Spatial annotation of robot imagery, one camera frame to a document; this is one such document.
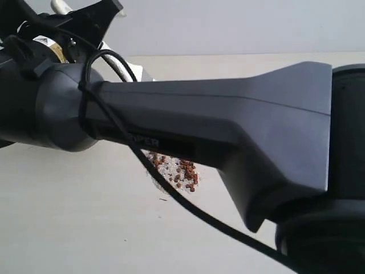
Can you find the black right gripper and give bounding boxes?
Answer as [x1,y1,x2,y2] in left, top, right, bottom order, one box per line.
[1,0,123,65]

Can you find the black right camera cable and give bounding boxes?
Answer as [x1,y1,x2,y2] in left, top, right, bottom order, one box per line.
[17,22,303,274]

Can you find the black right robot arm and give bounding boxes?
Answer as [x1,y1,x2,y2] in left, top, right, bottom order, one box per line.
[1,1,364,273]

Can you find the wide white paint brush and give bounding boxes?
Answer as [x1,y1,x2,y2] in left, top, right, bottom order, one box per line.
[50,0,156,83]

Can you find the brown pellets and white crumbs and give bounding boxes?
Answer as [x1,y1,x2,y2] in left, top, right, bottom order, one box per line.
[143,151,199,192]

